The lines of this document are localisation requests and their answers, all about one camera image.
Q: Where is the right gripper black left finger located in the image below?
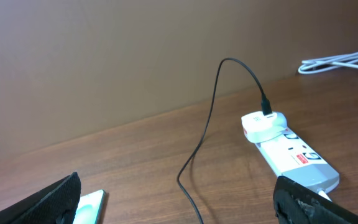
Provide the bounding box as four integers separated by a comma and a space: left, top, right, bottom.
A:
0, 172, 81, 224

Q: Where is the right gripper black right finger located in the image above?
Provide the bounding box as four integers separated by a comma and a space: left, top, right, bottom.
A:
273, 176, 358, 224

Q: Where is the blue Galaxy smartphone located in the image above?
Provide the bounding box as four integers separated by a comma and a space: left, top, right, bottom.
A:
73, 189, 106, 224

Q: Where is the black USB charging cable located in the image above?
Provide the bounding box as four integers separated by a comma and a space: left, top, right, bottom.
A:
176, 57, 273, 224

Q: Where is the white charger plug adapter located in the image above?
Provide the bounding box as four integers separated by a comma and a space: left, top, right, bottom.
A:
241, 111, 288, 143

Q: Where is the white power strip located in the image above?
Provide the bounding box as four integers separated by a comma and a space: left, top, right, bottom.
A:
256, 128, 340, 194

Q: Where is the white power strip cord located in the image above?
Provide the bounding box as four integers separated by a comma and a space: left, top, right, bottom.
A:
297, 47, 358, 75

